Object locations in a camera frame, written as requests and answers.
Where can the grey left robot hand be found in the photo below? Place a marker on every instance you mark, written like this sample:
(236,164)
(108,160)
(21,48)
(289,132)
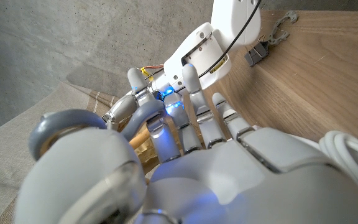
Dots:
(213,186)

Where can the grey yellow scissors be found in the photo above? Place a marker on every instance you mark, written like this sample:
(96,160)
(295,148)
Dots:
(61,116)

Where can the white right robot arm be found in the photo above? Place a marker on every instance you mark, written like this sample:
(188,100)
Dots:
(228,18)

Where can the beige striped curtain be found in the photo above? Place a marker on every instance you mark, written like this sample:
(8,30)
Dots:
(17,149)

